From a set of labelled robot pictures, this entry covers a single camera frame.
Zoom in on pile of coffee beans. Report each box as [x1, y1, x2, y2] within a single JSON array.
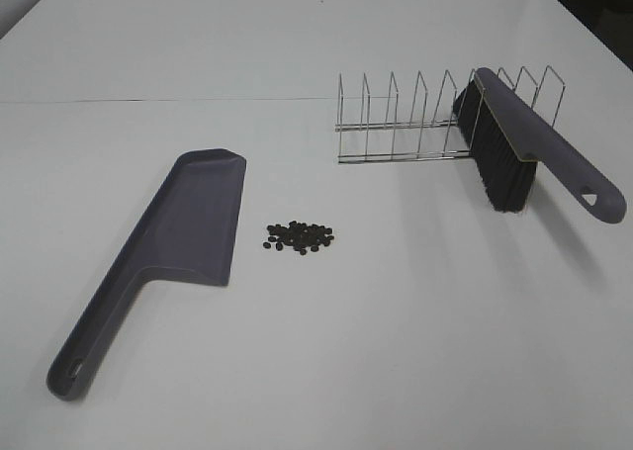
[[262, 221, 335, 256]]

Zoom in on purple plastic dustpan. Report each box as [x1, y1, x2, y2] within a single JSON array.
[[45, 148, 246, 402]]

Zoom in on purple brush black bristles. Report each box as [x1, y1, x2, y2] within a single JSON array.
[[452, 67, 627, 224]]

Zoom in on chrome wire dish rack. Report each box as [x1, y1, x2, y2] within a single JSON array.
[[334, 64, 567, 165]]

